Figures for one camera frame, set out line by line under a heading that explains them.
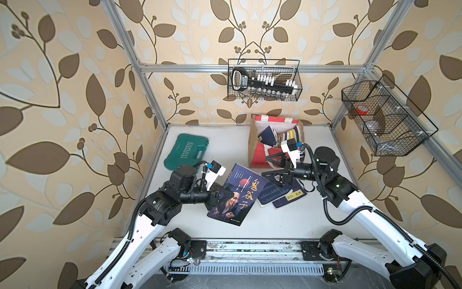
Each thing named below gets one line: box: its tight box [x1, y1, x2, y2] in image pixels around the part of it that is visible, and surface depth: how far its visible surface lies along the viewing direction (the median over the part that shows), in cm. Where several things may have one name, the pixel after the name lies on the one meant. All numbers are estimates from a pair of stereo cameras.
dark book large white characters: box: [206, 163, 269, 227], surface depth 64 cm
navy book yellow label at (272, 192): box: [256, 180, 293, 208], surface depth 90 cm
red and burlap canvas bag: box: [248, 114, 306, 169], surface depth 96 cm
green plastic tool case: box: [163, 133, 209, 171], surface depth 106 cm
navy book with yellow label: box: [257, 125, 277, 147], surface depth 100 cm
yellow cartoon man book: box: [286, 128, 296, 141], surface depth 95 cm
